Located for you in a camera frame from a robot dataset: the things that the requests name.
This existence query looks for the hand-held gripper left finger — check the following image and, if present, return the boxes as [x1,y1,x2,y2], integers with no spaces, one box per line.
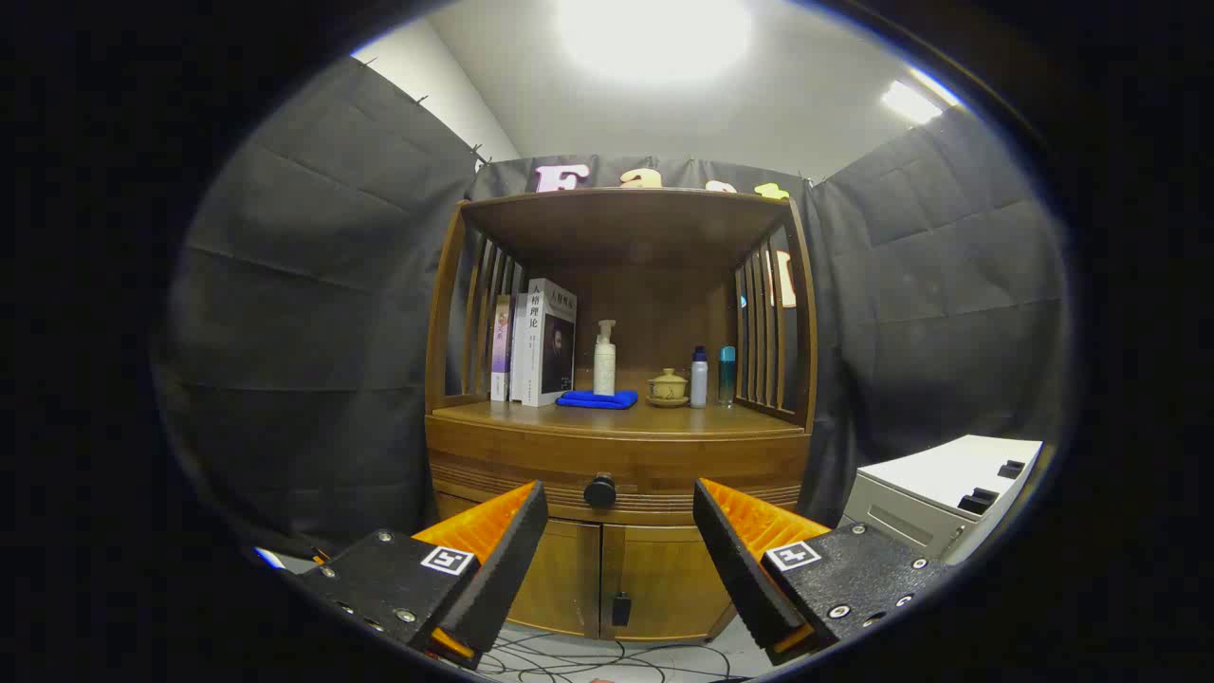
[283,480,550,672]

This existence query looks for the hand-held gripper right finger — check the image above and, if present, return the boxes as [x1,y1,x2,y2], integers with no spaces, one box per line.
[692,478,959,666]

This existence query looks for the wooden drawer with black knob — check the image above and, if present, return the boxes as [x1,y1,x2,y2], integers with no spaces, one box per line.
[426,415,813,527]

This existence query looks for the wooden cabinet door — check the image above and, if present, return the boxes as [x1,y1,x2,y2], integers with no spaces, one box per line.
[512,517,602,638]
[601,524,750,643]

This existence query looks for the wooden countertop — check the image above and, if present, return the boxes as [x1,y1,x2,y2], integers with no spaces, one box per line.
[432,398,807,439]

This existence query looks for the wooden cabinet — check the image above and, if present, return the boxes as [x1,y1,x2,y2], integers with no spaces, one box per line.
[424,187,819,643]

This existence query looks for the folded blue cloth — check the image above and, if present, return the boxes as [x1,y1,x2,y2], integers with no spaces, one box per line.
[556,389,639,411]

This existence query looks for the thin white book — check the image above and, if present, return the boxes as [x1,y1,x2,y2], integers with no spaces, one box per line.
[509,292,530,403]

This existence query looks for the white plastic storage box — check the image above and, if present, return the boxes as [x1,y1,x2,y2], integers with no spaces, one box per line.
[840,434,1044,567]

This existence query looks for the purple book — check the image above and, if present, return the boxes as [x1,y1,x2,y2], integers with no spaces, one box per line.
[490,294,514,402]

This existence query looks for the thick white portrait book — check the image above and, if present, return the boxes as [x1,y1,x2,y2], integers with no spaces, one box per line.
[524,278,578,408]

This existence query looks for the white pump bottle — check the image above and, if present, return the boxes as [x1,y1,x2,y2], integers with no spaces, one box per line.
[594,320,617,397]

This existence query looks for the rectangular ceiling light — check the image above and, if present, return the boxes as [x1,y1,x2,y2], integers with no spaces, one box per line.
[880,80,945,124]

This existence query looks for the round ceiling light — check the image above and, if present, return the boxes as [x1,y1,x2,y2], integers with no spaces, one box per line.
[555,0,755,86]

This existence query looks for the black floor cables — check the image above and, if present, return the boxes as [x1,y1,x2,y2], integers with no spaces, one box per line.
[474,634,750,683]

